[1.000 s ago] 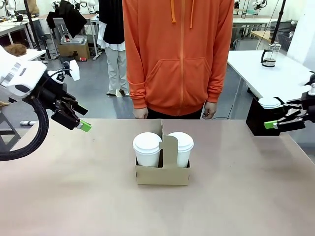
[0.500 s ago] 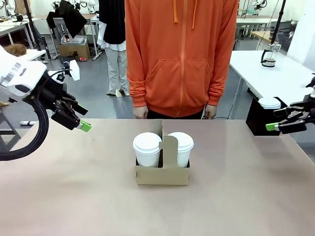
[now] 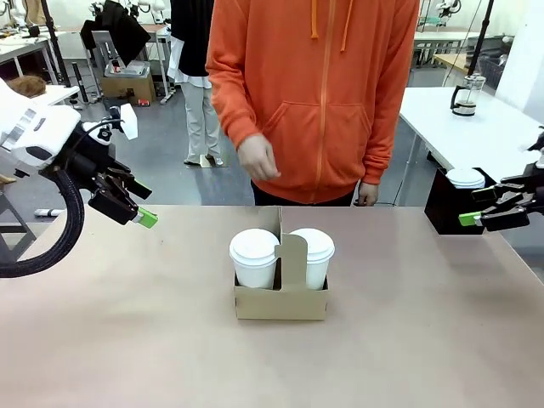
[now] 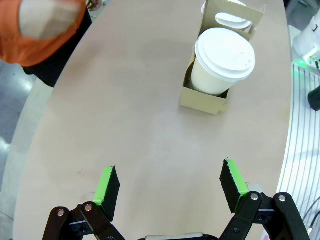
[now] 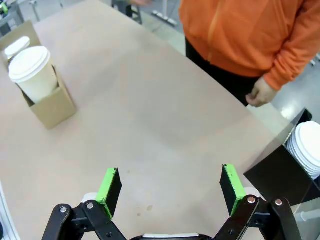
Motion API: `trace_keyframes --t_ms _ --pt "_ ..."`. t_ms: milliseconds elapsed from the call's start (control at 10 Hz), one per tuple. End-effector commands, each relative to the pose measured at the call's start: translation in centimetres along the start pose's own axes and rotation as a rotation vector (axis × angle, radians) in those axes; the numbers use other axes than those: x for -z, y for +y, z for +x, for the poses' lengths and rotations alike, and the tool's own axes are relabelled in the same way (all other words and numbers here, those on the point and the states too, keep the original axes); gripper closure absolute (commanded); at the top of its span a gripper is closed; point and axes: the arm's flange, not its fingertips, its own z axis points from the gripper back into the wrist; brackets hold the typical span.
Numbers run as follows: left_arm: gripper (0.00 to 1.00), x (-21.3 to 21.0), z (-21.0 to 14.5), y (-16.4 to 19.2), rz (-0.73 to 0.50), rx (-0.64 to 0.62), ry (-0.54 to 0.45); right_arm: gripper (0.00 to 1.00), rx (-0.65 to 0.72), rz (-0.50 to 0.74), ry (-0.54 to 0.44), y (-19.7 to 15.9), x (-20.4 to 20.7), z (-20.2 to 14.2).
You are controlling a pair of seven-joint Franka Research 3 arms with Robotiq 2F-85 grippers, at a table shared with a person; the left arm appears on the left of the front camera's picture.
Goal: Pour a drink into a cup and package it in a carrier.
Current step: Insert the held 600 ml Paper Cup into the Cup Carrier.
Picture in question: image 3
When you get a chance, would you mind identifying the stack of white lids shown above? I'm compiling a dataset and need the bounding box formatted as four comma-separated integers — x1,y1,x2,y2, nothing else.
445,168,486,190

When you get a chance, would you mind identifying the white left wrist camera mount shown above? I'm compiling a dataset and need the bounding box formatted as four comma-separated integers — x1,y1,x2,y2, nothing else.
80,103,139,148

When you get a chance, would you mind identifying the black wire basket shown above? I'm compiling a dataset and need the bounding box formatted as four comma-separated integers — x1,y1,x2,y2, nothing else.
479,57,511,90

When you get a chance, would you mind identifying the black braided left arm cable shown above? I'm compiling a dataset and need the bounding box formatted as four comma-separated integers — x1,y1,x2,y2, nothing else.
0,163,86,280

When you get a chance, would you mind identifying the person's right hand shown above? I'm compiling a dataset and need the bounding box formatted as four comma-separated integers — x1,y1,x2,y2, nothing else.
236,133,282,183

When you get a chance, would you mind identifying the black hanging cloth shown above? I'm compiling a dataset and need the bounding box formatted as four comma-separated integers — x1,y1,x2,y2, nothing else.
80,0,152,68

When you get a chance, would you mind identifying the person's left hand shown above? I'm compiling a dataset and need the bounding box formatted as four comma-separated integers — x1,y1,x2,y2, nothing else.
358,181,380,207

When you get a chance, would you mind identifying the brown cardboard cup carrier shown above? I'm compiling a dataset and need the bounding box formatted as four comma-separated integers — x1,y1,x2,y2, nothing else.
233,206,331,320

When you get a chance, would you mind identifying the short black post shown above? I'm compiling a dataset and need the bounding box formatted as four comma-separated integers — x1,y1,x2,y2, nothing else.
71,62,90,105

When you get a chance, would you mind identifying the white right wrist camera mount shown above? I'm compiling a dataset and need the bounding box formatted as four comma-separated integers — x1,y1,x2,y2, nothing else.
526,126,544,169

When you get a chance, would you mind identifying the large white table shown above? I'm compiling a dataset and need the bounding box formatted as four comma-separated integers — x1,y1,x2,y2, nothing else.
398,87,544,182

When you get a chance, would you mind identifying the black tripod pole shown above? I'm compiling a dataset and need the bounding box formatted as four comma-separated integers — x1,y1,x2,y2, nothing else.
41,0,72,87

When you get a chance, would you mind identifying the black stand pole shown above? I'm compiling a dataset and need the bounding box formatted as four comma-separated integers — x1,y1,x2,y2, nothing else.
466,0,496,77

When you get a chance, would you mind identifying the clear plastic bin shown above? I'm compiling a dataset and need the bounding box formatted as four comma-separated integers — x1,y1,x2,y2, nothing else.
105,59,152,79

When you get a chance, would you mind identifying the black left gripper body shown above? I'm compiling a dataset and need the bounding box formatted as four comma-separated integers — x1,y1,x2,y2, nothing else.
54,126,128,191

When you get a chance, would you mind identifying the person's right forearm orange sleeve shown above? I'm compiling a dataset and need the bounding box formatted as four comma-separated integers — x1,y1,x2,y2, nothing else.
205,50,267,150

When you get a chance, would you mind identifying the person in black top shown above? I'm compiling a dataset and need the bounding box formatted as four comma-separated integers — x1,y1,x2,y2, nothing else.
167,0,225,167

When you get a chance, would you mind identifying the person in orange hoodie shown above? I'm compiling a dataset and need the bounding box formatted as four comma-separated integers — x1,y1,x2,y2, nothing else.
205,0,421,207

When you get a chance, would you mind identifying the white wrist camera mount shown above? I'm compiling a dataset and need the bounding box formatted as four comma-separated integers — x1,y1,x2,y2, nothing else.
526,126,544,169
80,103,139,148

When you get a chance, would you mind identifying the glass french press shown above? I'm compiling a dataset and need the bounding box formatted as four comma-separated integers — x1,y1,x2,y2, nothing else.
450,72,487,117

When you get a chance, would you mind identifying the white side table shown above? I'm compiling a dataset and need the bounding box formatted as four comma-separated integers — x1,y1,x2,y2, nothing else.
40,84,81,107

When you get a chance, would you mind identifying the brown cardboard box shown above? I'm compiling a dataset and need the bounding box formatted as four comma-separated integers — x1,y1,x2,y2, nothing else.
100,75,157,106

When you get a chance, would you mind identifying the black lid box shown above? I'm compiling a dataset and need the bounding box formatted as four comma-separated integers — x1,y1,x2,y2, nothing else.
423,167,497,235

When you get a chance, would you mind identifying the grey metal stand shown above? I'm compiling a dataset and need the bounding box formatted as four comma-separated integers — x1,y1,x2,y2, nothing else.
0,186,38,265

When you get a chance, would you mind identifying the person's left forearm orange sleeve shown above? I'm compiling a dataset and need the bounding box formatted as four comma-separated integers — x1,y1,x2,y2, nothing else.
360,93,421,186

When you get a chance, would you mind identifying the brown furry object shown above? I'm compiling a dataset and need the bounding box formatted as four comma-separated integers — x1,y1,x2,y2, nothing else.
7,75,47,97

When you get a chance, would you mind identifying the white plastic cup lid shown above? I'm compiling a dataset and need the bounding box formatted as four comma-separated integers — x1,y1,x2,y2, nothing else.
291,228,337,262
229,229,282,268

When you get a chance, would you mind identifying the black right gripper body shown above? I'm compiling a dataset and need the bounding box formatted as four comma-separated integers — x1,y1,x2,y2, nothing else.
524,163,544,209

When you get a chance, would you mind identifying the light wooden table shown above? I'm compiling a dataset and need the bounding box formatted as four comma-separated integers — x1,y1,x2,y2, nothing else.
433,54,482,88

